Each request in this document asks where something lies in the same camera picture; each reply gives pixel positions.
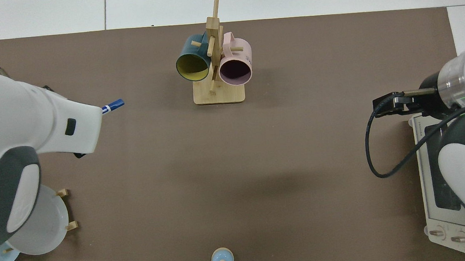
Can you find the blue and white marker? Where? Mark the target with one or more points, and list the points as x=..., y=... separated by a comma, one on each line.
x=115, y=105

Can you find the wooden plate rack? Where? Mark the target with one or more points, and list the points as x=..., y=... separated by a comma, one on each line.
x=71, y=226

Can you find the grey plate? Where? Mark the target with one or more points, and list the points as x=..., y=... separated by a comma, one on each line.
x=51, y=223

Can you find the pale toaster oven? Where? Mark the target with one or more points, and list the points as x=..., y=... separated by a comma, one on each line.
x=430, y=198

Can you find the brown table cloth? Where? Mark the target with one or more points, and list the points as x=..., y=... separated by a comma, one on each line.
x=219, y=169

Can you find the dark teal cup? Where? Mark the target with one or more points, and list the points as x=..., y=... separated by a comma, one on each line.
x=187, y=53

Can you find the wooden cup stand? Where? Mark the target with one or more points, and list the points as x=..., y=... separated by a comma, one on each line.
x=219, y=96

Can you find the small blue round thing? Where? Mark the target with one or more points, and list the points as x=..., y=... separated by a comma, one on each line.
x=222, y=260

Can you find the pink cup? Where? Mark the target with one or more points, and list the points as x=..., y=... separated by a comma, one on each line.
x=228, y=56

